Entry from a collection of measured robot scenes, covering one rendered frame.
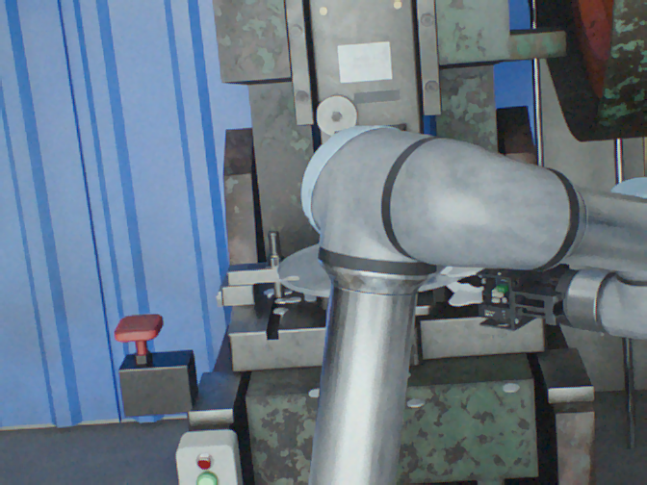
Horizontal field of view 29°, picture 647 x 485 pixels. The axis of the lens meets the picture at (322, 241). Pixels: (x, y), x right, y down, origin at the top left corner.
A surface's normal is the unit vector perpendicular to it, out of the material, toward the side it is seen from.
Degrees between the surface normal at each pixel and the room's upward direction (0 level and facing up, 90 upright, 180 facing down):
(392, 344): 88
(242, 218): 73
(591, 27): 31
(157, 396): 90
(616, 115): 146
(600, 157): 90
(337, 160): 51
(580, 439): 90
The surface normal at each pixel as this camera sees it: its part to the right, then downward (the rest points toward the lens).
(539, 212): 0.39, 0.02
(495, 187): 0.15, -0.32
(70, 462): -0.09, -0.95
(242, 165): -0.10, -0.67
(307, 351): -0.04, 0.29
